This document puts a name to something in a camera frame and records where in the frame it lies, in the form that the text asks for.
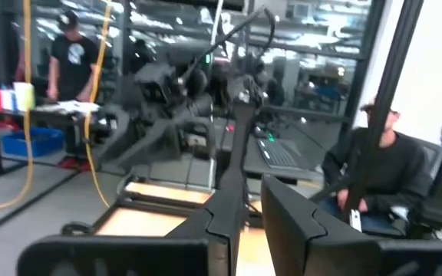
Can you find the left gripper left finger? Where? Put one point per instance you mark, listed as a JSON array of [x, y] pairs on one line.
[[213, 237]]

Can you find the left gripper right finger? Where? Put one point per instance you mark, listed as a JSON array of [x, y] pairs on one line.
[[294, 230]]

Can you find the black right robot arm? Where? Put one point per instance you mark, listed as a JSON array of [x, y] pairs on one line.
[[159, 126]]

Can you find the open black laptop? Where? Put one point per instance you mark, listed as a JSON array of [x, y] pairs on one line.
[[278, 155]]

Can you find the grey desk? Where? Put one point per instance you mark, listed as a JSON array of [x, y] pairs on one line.
[[313, 145]]

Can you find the person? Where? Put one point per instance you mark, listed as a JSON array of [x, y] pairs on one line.
[[397, 172], [73, 57]]

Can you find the black office chair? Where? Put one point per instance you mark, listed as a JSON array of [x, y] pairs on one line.
[[434, 214]]

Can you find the white papers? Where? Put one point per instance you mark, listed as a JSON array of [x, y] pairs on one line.
[[67, 106]]

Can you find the blue plastic bin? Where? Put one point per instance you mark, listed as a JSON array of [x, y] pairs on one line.
[[37, 142]]

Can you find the white box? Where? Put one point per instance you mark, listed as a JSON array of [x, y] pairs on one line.
[[7, 100]]

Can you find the black metal table frame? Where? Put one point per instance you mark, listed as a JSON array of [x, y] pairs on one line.
[[159, 206]]

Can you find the black aluminium post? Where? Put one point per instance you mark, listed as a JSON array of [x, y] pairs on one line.
[[391, 76]]

